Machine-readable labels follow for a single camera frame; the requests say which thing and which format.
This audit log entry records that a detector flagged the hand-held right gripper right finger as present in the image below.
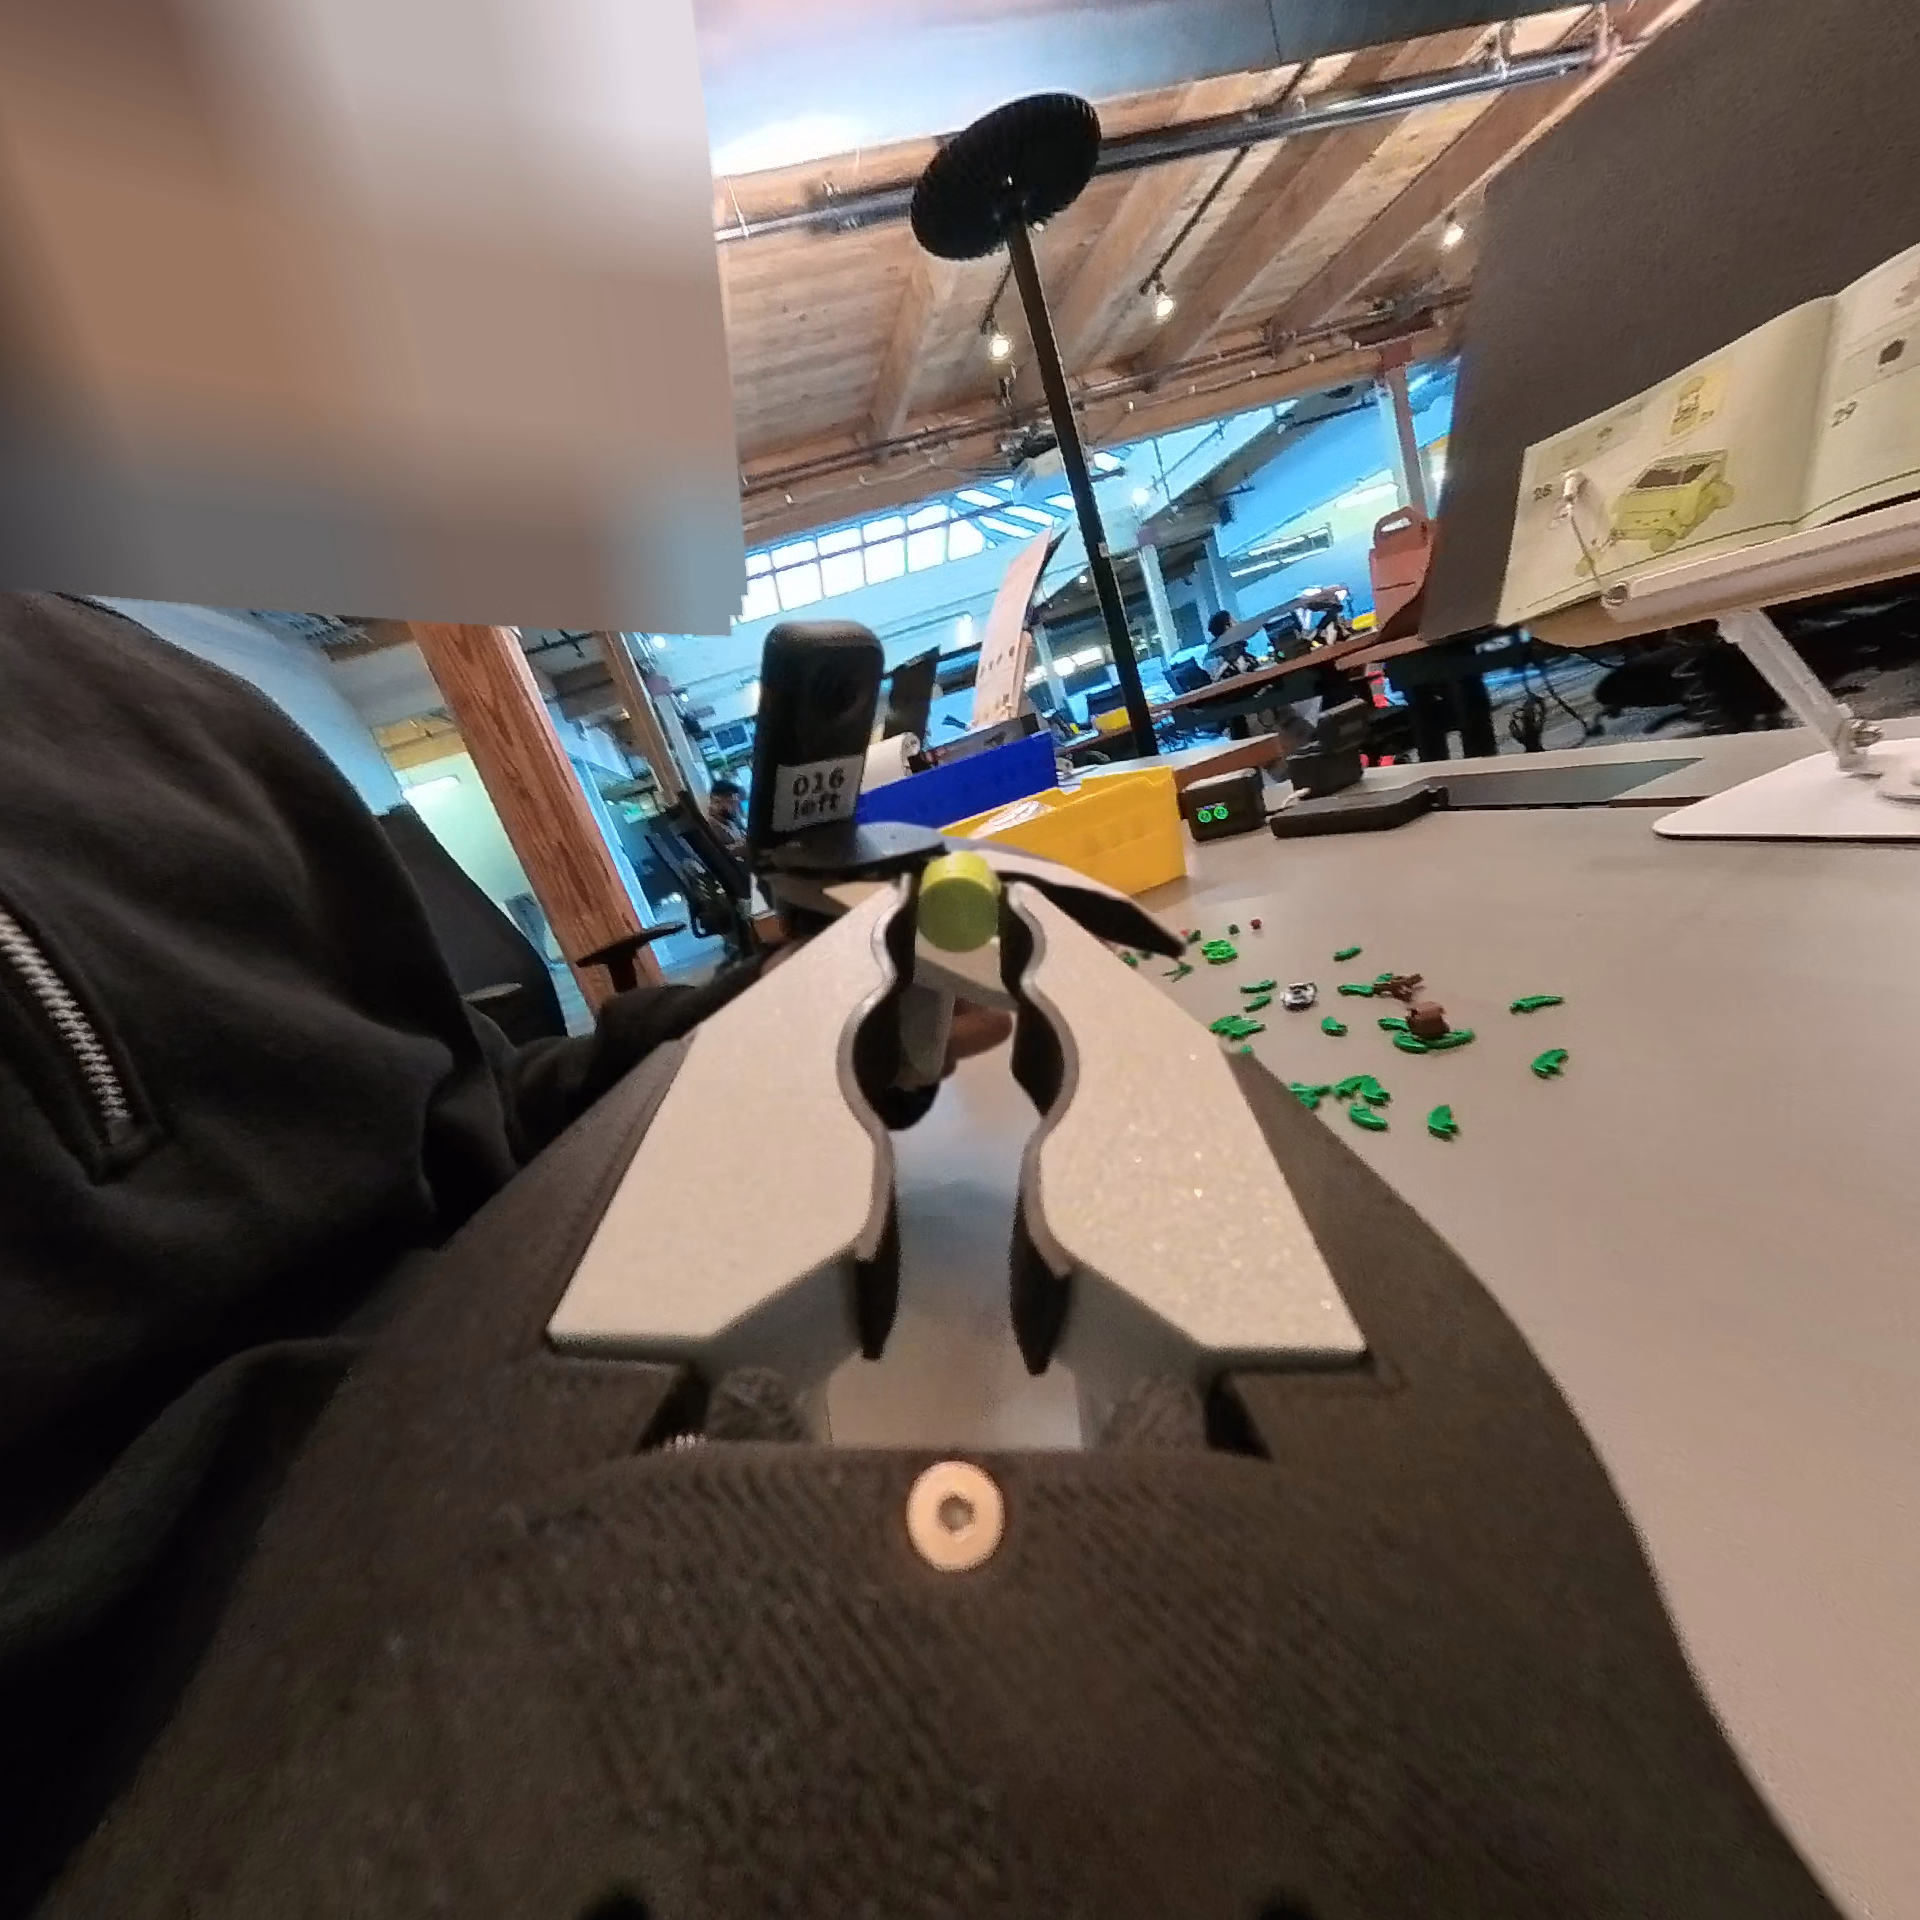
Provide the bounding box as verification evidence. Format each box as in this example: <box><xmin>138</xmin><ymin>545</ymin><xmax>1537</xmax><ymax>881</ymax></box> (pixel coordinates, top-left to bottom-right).
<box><xmin>996</xmin><ymin>881</ymin><xmax>1370</xmax><ymax>1383</ymax></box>

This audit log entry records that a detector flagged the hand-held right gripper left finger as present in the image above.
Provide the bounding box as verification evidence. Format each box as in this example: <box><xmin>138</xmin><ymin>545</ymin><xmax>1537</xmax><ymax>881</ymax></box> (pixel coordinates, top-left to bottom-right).
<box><xmin>546</xmin><ymin>871</ymin><xmax>935</xmax><ymax>1362</ymax></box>

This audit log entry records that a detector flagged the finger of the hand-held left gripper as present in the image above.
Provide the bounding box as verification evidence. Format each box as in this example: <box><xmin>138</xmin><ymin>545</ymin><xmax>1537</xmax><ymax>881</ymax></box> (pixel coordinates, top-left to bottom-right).
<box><xmin>897</xmin><ymin>949</ymin><xmax>1023</xmax><ymax>1086</ymax></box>
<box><xmin>984</xmin><ymin>844</ymin><xmax>1191</xmax><ymax>965</ymax></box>

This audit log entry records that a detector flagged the lime round brick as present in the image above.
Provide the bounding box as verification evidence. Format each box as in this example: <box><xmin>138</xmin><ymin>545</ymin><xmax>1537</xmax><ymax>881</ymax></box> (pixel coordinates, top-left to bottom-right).
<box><xmin>917</xmin><ymin>850</ymin><xmax>1005</xmax><ymax>951</ymax></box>

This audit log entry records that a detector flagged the person's left forearm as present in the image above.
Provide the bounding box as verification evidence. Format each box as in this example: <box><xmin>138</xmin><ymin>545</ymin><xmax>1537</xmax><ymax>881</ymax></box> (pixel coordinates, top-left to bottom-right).
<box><xmin>457</xmin><ymin>961</ymin><xmax>842</xmax><ymax>1149</ymax></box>

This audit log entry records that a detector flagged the yellow plastic bin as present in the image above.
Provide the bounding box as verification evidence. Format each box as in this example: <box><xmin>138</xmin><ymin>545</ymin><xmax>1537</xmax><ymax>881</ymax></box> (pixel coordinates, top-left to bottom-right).
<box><xmin>937</xmin><ymin>766</ymin><xmax>1191</xmax><ymax>906</ymax></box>

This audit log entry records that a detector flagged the blue plastic bin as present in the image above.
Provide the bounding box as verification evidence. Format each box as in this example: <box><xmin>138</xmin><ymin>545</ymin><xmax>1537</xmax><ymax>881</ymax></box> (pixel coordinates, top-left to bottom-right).
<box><xmin>856</xmin><ymin>737</ymin><xmax>1060</xmax><ymax>830</ymax></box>

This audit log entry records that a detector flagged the pile of green brick pieces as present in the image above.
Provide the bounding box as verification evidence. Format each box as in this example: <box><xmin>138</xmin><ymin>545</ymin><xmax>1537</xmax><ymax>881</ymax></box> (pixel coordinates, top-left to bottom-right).
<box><xmin>1155</xmin><ymin>907</ymin><xmax>1571</xmax><ymax>1146</ymax></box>

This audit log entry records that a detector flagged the white banner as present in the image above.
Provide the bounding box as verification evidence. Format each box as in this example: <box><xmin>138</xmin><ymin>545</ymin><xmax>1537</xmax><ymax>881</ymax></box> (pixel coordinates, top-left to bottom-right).
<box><xmin>979</xmin><ymin>525</ymin><xmax>1072</xmax><ymax>740</ymax></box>

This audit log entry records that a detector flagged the black office chair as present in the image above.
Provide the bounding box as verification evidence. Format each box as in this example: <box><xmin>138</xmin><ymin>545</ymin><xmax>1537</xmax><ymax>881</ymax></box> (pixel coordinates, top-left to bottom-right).
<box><xmin>575</xmin><ymin>787</ymin><xmax>759</xmax><ymax>995</ymax></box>

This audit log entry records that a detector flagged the black pole lamp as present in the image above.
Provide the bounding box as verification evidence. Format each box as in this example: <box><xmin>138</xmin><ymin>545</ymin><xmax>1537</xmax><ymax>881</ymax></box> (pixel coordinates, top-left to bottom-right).
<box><xmin>909</xmin><ymin>89</ymin><xmax>1167</xmax><ymax>761</ymax></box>

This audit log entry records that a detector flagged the dark grey flat pad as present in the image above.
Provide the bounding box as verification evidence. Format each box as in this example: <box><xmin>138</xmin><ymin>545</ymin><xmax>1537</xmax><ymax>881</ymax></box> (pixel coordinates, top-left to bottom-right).
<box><xmin>1271</xmin><ymin>754</ymin><xmax>1715</xmax><ymax>842</ymax></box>

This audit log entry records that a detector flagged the person's black jacket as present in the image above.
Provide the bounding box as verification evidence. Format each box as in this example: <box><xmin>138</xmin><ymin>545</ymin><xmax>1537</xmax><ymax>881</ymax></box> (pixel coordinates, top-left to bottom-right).
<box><xmin>0</xmin><ymin>589</ymin><xmax>753</xmax><ymax>1666</ymax></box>

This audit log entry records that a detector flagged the white book stand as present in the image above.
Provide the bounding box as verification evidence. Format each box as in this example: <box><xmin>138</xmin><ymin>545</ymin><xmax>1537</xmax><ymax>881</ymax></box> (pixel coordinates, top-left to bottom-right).
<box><xmin>1599</xmin><ymin>575</ymin><xmax>1920</xmax><ymax>846</ymax></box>

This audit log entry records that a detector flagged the pale green instruction booklet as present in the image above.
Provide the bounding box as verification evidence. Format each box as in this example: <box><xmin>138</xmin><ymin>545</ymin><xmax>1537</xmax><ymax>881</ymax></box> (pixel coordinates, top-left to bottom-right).
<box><xmin>1493</xmin><ymin>239</ymin><xmax>1920</xmax><ymax>626</ymax></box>

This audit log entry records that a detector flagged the wooden post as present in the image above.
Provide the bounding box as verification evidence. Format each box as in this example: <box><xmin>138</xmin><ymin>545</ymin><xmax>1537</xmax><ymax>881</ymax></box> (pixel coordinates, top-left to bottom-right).
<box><xmin>404</xmin><ymin>622</ymin><xmax>665</xmax><ymax>1001</ymax></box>

